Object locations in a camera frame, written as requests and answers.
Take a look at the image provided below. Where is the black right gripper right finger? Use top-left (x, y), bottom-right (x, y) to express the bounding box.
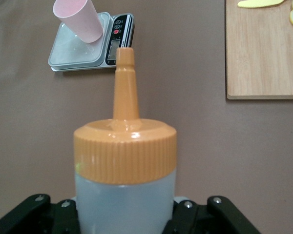
top-left (166, 195), bottom-right (259, 234)

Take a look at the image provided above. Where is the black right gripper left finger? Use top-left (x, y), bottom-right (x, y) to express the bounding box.
top-left (0, 194), bottom-right (80, 234)

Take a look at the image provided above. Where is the brown table cover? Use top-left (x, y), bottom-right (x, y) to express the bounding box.
top-left (0, 0), bottom-right (293, 234)

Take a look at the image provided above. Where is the pink plastic cup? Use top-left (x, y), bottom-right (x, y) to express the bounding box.
top-left (52, 0), bottom-right (104, 44)

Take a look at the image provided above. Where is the wooden cutting board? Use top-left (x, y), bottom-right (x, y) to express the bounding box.
top-left (225, 0), bottom-right (293, 100)

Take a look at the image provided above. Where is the silver digital kitchen scale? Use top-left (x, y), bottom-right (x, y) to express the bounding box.
top-left (47, 12), bottom-right (135, 73)

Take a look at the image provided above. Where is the translucent sauce bottle orange cap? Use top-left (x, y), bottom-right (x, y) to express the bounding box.
top-left (73, 47), bottom-right (178, 234)

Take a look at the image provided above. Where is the yellow plastic knife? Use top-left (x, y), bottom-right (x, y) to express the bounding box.
top-left (237, 0), bottom-right (288, 8)

